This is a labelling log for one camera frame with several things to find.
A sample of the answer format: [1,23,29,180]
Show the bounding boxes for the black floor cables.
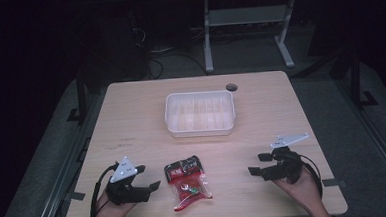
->
[129,19,209,82]

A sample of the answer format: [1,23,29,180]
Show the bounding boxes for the grey tape piece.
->
[66,190,87,202]
[321,177,347,189]

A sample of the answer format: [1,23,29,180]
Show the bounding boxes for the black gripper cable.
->
[296,152,325,201]
[87,161,123,217]

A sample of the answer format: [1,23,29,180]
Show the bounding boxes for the black metal stand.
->
[63,68,91,127]
[342,43,380,110]

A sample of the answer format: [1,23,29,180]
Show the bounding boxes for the person's left hand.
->
[93,188,139,217]

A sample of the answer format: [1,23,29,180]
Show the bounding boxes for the person's right hand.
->
[271,165,325,216]

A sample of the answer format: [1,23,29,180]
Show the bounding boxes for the white plastic container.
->
[162,88,237,139]

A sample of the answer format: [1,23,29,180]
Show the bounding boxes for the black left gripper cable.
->
[87,161,123,217]

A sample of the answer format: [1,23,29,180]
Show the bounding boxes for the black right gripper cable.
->
[296,152,325,201]

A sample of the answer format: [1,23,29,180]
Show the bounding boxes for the white metal desk frame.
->
[200,0,302,74]

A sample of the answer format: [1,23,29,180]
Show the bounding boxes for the red and clear snack packet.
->
[163,154,214,213]

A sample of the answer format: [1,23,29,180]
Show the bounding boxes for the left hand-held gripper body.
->
[103,154,152,207]

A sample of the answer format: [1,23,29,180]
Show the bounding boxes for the aluminium floor rail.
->
[24,89,113,217]
[332,74,386,197]

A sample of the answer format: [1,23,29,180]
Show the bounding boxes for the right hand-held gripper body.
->
[258,132,313,187]

